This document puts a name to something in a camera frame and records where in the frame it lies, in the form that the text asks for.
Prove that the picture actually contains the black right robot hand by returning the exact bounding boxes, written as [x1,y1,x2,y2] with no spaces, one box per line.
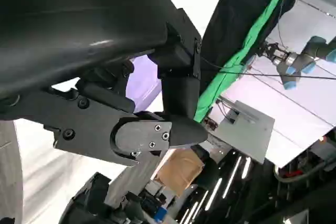
[59,172,148,224]

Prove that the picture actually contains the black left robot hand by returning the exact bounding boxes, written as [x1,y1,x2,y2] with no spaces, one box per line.
[0,0,208,167]

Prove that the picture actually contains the lilac plate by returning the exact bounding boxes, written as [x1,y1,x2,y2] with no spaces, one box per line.
[125,55,162,109]

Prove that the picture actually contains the brown cardboard box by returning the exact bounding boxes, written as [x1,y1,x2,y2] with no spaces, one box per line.
[156,148,205,198]

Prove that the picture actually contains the green cloth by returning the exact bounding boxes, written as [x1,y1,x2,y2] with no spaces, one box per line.
[193,0,302,124]

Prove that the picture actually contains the black backdrop curtain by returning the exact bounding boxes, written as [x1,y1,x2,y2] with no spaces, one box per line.
[202,0,313,86]

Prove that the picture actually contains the grey metal plate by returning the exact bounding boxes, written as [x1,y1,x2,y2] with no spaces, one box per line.
[209,100,276,164]

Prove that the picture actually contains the glossy black panel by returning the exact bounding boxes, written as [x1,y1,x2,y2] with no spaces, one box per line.
[181,150,336,224]

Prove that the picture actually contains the thin black workshop cable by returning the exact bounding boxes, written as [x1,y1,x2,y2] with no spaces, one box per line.
[201,57,336,80]

